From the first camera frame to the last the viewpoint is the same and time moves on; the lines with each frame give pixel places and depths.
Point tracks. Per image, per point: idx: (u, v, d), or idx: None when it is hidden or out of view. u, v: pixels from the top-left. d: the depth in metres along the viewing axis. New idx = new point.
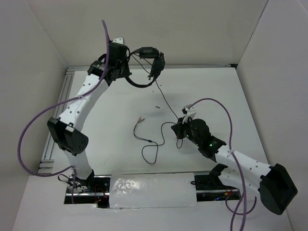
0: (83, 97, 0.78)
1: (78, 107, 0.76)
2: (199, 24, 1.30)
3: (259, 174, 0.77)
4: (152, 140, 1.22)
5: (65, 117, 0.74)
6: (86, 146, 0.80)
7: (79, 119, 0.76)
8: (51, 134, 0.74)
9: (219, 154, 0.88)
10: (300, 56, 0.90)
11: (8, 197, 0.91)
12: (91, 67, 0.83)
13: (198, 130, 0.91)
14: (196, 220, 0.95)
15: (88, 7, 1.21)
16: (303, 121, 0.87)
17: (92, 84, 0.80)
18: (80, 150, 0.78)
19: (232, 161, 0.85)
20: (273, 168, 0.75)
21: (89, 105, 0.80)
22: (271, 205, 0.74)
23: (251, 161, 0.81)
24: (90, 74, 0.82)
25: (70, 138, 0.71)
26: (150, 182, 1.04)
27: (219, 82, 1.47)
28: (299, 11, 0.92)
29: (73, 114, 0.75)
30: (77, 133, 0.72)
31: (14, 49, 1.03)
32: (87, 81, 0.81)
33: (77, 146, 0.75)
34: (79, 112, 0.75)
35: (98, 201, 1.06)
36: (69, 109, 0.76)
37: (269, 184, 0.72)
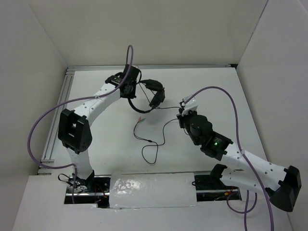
0: (99, 98, 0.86)
1: (93, 105, 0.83)
2: (199, 24, 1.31)
3: (276, 180, 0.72)
4: (152, 140, 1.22)
5: (80, 110, 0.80)
6: (88, 145, 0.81)
7: (93, 115, 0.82)
8: (60, 127, 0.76)
9: (228, 156, 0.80)
10: (300, 55, 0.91)
11: (8, 197, 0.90)
12: (109, 79, 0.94)
13: (200, 129, 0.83)
14: (196, 220, 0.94)
15: (89, 6, 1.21)
16: (303, 121, 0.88)
17: (108, 91, 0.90)
18: (83, 148, 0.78)
19: (242, 164, 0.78)
20: (288, 172, 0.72)
21: (102, 107, 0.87)
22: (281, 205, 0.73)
23: (265, 164, 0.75)
24: (108, 83, 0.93)
25: (81, 131, 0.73)
26: (151, 182, 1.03)
27: (219, 82, 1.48)
28: (299, 10, 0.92)
29: (88, 109, 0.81)
30: (86, 126, 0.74)
31: (15, 48, 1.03)
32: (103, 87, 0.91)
33: (82, 142, 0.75)
34: (94, 109, 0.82)
35: (98, 201, 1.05)
36: (84, 104, 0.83)
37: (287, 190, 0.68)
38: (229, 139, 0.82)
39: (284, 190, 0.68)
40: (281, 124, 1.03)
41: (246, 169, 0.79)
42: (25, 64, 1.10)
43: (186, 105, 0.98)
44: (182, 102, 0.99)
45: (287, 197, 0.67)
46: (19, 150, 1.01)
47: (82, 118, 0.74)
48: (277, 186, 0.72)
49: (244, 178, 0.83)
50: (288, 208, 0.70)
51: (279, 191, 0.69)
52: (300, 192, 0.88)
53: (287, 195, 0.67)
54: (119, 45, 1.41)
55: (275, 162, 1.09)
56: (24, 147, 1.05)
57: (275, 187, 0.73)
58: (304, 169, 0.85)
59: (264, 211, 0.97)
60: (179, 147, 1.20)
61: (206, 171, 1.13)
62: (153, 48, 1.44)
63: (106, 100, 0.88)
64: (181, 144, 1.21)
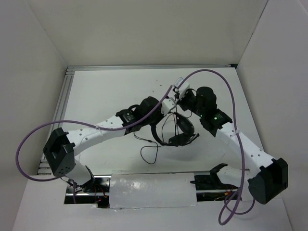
0: (99, 129, 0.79)
1: (89, 135, 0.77)
2: (199, 24, 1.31)
3: (258, 164, 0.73)
4: (152, 140, 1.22)
5: (73, 136, 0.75)
6: (66, 172, 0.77)
7: (83, 146, 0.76)
8: (48, 143, 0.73)
9: (222, 131, 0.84)
10: (300, 55, 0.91)
11: (9, 197, 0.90)
12: (121, 112, 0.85)
13: (204, 98, 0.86)
14: (197, 220, 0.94)
15: (89, 7, 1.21)
16: (303, 121, 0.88)
17: (112, 125, 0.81)
18: (59, 173, 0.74)
19: (234, 143, 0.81)
20: (275, 161, 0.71)
21: (99, 139, 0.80)
22: (258, 192, 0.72)
23: (255, 148, 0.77)
24: (116, 116, 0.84)
25: (62, 158, 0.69)
26: (151, 182, 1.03)
27: (219, 82, 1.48)
28: (299, 11, 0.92)
29: (80, 138, 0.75)
30: (69, 157, 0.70)
31: (14, 49, 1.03)
32: (111, 119, 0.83)
33: (59, 169, 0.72)
34: (86, 140, 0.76)
35: (98, 201, 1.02)
36: (81, 130, 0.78)
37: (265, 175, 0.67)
38: (229, 118, 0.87)
39: (263, 175, 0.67)
40: (281, 124, 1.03)
41: (237, 151, 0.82)
42: (25, 65, 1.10)
43: (179, 90, 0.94)
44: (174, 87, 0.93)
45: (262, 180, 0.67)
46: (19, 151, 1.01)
47: (69, 146, 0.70)
48: (257, 171, 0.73)
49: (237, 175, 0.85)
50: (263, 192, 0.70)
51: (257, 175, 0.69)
52: (300, 193, 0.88)
53: (263, 178, 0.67)
54: (119, 45, 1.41)
55: None
56: (24, 147, 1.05)
57: (255, 172, 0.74)
58: (304, 169, 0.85)
59: (264, 211, 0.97)
60: (179, 147, 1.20)
61: (206, 171, 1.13)
62: (153, 48, 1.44)
63: (106, 134, 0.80)
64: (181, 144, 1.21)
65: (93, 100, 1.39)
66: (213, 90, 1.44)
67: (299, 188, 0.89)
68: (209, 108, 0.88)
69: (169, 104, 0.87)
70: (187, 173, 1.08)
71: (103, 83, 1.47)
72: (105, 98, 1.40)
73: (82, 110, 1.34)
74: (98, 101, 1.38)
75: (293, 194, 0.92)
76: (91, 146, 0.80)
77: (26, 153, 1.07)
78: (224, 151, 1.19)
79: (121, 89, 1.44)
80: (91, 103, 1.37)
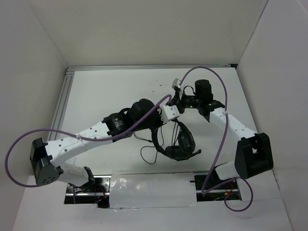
0: (80, 139, 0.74)
1: (69, 146, 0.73)
2: (199, 23, 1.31)
3: (240, 135, 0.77)
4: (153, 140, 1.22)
5: (51, 148, 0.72)
6: (52, 181, 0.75)
7: (62, 158, 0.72)
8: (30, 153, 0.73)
9: (213, 113, 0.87)
10: (300, 55, 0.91)
11: (9, 197, 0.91)
12: (109, 117, 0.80)
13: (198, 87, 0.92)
14: (196, 220, 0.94)
15: (88, 7, 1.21)
16: (303, 121, 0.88)
17: (96, 134, 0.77)
18: (44, 183, 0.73)
19: (222, 122, 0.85)
20: (257, 135, 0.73)
21: (82, 149, 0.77)
22: (241, 169, 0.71)
23: (240, 125, 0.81)
24: (103, 123, 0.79)
25: (39, 171, 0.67)
26: (151, 182, 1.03)
27: (219, 82, 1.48)
28: (299, 11, 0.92)
29: (59, 149, 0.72)
30: (47, 169, 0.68)
31: (14, 49, 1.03)
32: (96, 126, 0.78)
33: (41, 180, 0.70)
34: (66, 151, 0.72)
35: (98, 201, 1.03)
36: (61, 141, 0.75)
37: (246, 144, 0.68)
38: (222, 104, 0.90)
39: (242, 143, 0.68)
40: (281, 124, 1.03)
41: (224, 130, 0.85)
42: (25, 65, 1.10)
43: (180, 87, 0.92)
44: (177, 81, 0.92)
45: (242, 148, 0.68)
46: (19, 151, 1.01)
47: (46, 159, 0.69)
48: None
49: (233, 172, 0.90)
50: (244, 165, 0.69)
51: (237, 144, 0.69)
52: (300, 193, 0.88)
53: (242, 146, 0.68)
54: (119, 45, 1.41)
55: (275, 163, 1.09)
56: (24, 147, 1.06)
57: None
58: (304, 169, 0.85)
59: (264, 211, 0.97)
60: None
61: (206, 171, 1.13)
62: (153, 48, 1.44)
63: (88, 144, 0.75)
64: None
65: (93, 100, 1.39)
66: (213, 89, 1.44)
67: (299, 188, 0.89)
68: (204, 96, 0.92)
69: (169, 113, 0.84)
70: (187, 173, 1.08)
71: (103, 83, 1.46)
72: (105, 98, 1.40)
73: (83, 110, 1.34)
74: (98, 101, 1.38)
75: (293, 194, 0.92)
76: (76, 154, 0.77)
77: (25, 153, 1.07)
78: (224, 151, 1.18)
79: (121, 90, 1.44)
80: (91, 103, 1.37)
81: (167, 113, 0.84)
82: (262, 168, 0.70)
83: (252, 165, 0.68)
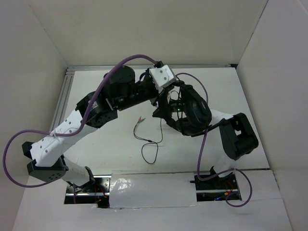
0: (56, 137, 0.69)
1: (48, 146, 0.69)
2: (199, 23, 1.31)
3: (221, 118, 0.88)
4: (152, 140, 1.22)
5: (34, 152, 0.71)
6: (60, 176, 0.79)
7: (47, 158, 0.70)
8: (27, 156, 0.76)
9: None
10: (301, 56, 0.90)
11: (9, 197, 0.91)
12: (81, 103, 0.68)
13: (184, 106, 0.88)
14: (196, 220, 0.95)
15: (88, 7, 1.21)
16: (303, 121, 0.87)
17: (70, 125, 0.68)
18: (50, 179, 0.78)
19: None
20: (236, 116, 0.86)
21: (65, 144, 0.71)
22: (230, 148, 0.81)
23: (219, 113, 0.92)
24: (77, 111, 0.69)
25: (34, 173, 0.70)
26: (151, 182, 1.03)
27: (219, 82, 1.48)
28: (299, 11, 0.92)
29: (40, 151, 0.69)
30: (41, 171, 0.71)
31: (14, 49, 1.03)
32: (70, 117, 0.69)
33: (46, 176, 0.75)
34: (46, 152, 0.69)
35: (98, 201, 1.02)
36: (42, 141, 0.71)
37: (226, 124, 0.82)
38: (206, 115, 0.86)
39: (224, 123, 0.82)
40: (281, 124, 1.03)
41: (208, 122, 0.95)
42: (25, 65, 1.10)
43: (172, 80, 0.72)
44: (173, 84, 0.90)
45: (223, 128, 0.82)
46: (19, 151, 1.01)
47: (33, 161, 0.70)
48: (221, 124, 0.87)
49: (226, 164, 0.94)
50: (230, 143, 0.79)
51: (220, 125, 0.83)
52: (300, 193, 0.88)
53: (223, 125, 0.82)
54: (119, 45, 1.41)
55: (275, 162, 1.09)
56: None
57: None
58: (304, 169, 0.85)
59: (264, 211, 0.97)
60: (179, 147, 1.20)
61: (206, 171, 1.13)
62: (153, 48, 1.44)
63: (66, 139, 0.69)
64: (181, 144, 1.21)
65: None
66: (213, 90, 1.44)
67: (299, 188, 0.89)
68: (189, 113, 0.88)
69: (160, 81, 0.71)
70: (187, 173, 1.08)
71: None
72: None
73: None
74: None
75: (293, 194, 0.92)
76: (64, 149, 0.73)
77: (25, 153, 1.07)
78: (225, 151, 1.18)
79: None
80: None
81: (157, 80, 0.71)
82: (247, 142, 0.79)
83: (237, 140, 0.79)
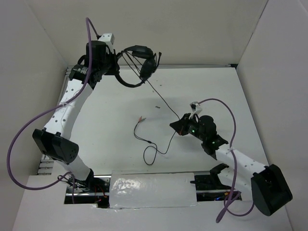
0: (68, 104, 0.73)
1: (64, 115, 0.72)
2: (199, 23, 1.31)
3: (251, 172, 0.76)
4: (152, 142, 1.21)
5: (51, 127, 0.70)
6: (76, 154, 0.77)
7: (67, 128, 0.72)
8: (38, 146, 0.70)
9: (219, 152, 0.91)
10: (301, 55, 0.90)
11: (9, 197, 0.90)
12: (71, 72, 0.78)
13: (205, 127, 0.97)
14: (196, 220, 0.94)
15: (88, 6, 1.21)
16: (303, 121, 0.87)
17: (74, 91, 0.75)
18: (71, 159, 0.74)
19: (230, 159, 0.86)
20: (268, 168, 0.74)
21: (75, 112, 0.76)
22: (262, 205, 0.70)
23: (248, 160, 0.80)
24: (72, 80, 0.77)
25: (59, 147, 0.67)
26: (150, 182, 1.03)
27: (219, 82, 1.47)
28: (299, 10, 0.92)
29: (59, 123, 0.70)
30: (66, 142, 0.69)
31: (14, 49, 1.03)
32: (69, 86, 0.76)
33: (68, 154, 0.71)
34: (65, 121, 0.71)
35: (98, 201, 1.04)
36: (54, 117, 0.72)
37: (259, 180, 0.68)
38: (225, 141, 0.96)
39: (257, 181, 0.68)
40: (281, 123, 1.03)
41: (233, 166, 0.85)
42: (25, 65, 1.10)
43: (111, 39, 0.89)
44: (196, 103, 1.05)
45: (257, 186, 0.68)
46: (19, 151, 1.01)
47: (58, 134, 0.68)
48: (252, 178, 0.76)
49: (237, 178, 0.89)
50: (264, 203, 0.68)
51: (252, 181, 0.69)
52: (300, 193, 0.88)
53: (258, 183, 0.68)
54: (119, 45, 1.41)
55: (275, 162, 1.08)
56: (23, 147, 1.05)
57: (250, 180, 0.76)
58: (304, 169, 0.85)
59: None
60: (179, 148, 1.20)
61: (206, 171, 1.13)
62: (153, 48, 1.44)
63: (76, 103, 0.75)
64: (182, 145, 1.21)
65: (92, 101, 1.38)
66: (213, 89, 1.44)
67: (299, 188, 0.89)
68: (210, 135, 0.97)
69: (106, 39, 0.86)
70: (187, 173, 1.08)
71: (103, 83, 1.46)
72: (105, 98, 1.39)
73: (83, 110, 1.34)
74: (99, 101, 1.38)
75: (293, 194, 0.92)
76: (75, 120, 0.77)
77: (25, 154, 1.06)
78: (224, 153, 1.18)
79: (121, 90, 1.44)
80: (91, 103, 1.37)
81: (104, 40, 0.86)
82: (282, 201, 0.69)
83: (271, 199, 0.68)
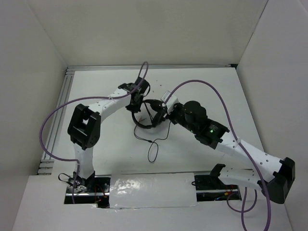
0: (112, 99, 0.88)
1: (106, 104, 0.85)
2: (199, 23, 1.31)
3: (271, 171, 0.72)
4: (152, 140, 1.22)
5: (94, 107, 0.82)
6: (94, 143, 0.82)
7: (104, 114, 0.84)
8: (71, 120, 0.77)
9: (223, 143, 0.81)
10: (300, 55, 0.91)
11: (9, 197, 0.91)
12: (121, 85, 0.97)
13: (193, 114, 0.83)
14: (196, 220, 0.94)
15: (88, 7, 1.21)
16: (303, 121, 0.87)
17: (120, 94, 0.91)
18: (90, 145, 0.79)
19: (238, 153, 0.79)
20: (284, 163, 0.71)
21: (113, 108, 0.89)
22: (275, 195, 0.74)
23: (261, 155, 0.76)
24: (120, 88, 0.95)
25: (93, 125, 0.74)
26: (151, 182, 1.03)
27: (219, 82, 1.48)
28: (299, 11, 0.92)
29: (100, 108, 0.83)
30: (98, 123, 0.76)
31: (14, 50, 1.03)
32: (117, 91, 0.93)
33: (91, 137, 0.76)
34: (106, 108, 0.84)
35: (98, 201, 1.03)
36: (97, 103, 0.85)
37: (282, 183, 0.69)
38: (225, 128, 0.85)
39: (280, 184, 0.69)
40: (281, 123, 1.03)
41: (241, 159, 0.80)
42: (25, 65, 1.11)
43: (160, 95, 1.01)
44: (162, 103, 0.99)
45: (281, 189, 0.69)
46: (19, 151, 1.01)
47: (95, 114, 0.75)
48: (271, 178, 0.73)
49: (240, 173, 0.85)
50: (280, 195, 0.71)
51: (275, 184, 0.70)
52: (299, 193, 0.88)
53: (281, 186, 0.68)
54: (119, 44, 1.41)
55: None
56: (23, 147, 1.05)
57: (268, 178, 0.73)
58: (304, 169, 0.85)
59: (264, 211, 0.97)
60: (180, 148, 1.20)
61: (206, 171, 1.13)
62: (153, 48, 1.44)
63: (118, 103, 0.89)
64: (182, 145, 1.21)
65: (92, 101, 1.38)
66: (213, 89, 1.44)
67: (299, 188, 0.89)
68: (201, 122, 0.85)
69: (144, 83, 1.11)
70: (186, 173, 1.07)
71: (103, 83, 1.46)
72: None
73: None
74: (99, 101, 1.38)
75: (293, 194, 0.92)
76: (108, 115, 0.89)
77: (24, 154, 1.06)
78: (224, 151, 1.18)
79: None
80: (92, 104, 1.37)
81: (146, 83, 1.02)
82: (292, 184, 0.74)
83: (288, 192, 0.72)
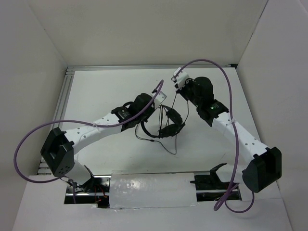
0: (96, 127, 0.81)
1: (87, 133, 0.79)
2: (199, 23, 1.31)
3: (252, 152, 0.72)
4: (155, 140, 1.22)
5: (70, 134, 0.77)
6: (65, 172, 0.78)
7: (81, 144, 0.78)
8: (45, 143, 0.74)
9: (218, 120, 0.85)
10: (300, 55, 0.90)
11: (9, 197, 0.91)
12: (116, 109, 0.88)
13: (200, 87, 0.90)
14: (196, 219, 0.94)
15: (88, 7, 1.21)
16: (303, 121, 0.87)
17: (109, 122, 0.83)
18: (58, 173, 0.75)
19: (229, 131, 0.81)
20: (269, 150, 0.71)
21: (97, 136, 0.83)
22: (251, 179, 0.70)
23: (250, 137, 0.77)
24: (112, 114, 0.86)
25: (61, 157, 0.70)
26: (150, 183, 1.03)
27: (219, 82, 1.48)
28: (299, 11, 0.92)
29: (79, 136, 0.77)
30: (69, 155, 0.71)
31: (14, 50, 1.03)
32: (107, 117, 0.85)
33: (59, 168, 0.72)
34: (84, 137, 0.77)
35: (98, 201, 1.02)
36: (78, 129, 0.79)
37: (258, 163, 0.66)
38: (225, 108, 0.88)
39: (256, 163, 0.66)
40: (281, 123, 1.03)
41: (231, 138, 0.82)
42: (25, 65, 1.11)
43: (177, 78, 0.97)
44: (173, 77, 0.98)
45: (256, 170, 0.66)
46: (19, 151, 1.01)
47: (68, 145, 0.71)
48: (251, 159, 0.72)
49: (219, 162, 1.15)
50: (255, 178, 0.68)
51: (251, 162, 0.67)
52: (300, 193, 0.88)
53: (257, 166, 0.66)
54: (119, 44, 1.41)
55: None
56: (24, 148, 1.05)
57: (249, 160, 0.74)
58: (303, 169, 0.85)
59: (264, 211, 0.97)
60: (179, 148, 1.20)
61: (206, 171, 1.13)
62: (153, 48, 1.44)
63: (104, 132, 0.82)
64: (182, 145, 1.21)
65: (93, 101, 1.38)
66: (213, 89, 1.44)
67: (299, 188, 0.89)
68: (205, 97, 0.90)
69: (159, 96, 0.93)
70: (186, 173, 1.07)
71: (103, 83, 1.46)
72: (106, 99, 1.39)
73: (83, 109, 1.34)
74: (100, 101, 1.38)
75: (293, 194, 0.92)
76: (90, 142, 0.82)
77: (25, 154, 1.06)
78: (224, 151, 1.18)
79: (121, 90, 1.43)
80: (93, 104, 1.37)
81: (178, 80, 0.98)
82: (273, 179, 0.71)
83: (264, 180, 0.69)
